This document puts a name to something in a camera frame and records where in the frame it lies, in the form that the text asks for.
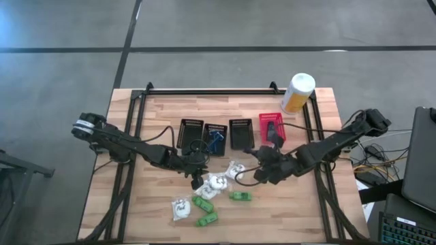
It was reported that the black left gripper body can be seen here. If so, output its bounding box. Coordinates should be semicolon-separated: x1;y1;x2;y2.
163;144;211;180

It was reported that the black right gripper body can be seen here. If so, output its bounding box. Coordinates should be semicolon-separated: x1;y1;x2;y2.
253;146;299;186

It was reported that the clear bag of cotton pads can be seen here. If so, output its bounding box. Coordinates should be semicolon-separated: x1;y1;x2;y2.
208;172;229;191
196;180;219;201
171;196;192;222
225;160;247;181

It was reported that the red plastic basket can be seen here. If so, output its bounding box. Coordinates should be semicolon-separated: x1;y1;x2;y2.
258;112;287;144

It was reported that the black plastic basket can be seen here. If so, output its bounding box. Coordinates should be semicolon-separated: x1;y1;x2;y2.
228;118;256;151
202;122;228;157
176;118;204;150

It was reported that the white yellow wipes canister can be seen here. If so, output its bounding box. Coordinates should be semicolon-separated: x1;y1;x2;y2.
280;72;317;115

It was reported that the black power adapter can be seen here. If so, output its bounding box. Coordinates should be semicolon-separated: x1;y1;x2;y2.
363;144;379;158

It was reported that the white paper sheet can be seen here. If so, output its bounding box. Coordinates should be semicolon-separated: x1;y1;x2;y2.
356;180;375;222

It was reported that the grey laptop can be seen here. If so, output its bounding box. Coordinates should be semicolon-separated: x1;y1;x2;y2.
401;105;436;214

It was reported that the backlit black keyboard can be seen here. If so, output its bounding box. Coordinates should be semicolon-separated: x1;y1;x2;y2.
378;211;436;245

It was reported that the grey metal stand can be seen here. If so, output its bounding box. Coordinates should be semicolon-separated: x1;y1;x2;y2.
0;148;56;239

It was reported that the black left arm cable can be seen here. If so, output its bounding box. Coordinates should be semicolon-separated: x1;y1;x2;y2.
90;125;211;171

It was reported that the yellow cable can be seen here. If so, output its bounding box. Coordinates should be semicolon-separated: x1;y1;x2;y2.
352;158;408;175

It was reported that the black strap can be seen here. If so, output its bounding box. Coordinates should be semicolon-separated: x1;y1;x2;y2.
357;179;405;205

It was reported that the white cable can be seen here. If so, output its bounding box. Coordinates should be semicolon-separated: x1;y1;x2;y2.
374;130;413;141

